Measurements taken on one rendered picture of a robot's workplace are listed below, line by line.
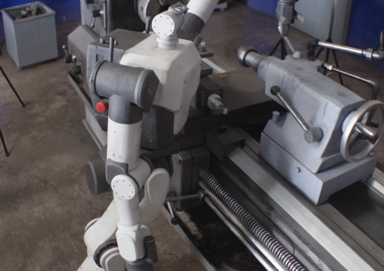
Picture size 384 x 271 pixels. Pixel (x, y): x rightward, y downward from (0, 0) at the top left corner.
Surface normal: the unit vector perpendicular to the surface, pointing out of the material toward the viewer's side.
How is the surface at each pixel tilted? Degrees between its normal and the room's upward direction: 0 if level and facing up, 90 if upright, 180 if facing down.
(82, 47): 32
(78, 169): 0
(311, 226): 36
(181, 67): 50
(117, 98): 83
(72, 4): 90
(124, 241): 85
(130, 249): 85
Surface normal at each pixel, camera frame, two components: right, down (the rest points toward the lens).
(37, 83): 0.03, -0.84
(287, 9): -0.03, 0.54
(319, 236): -0.49, -0.54
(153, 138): -0.31, 0.60
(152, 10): 0.49, 0.48
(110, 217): -0.64, -0.37
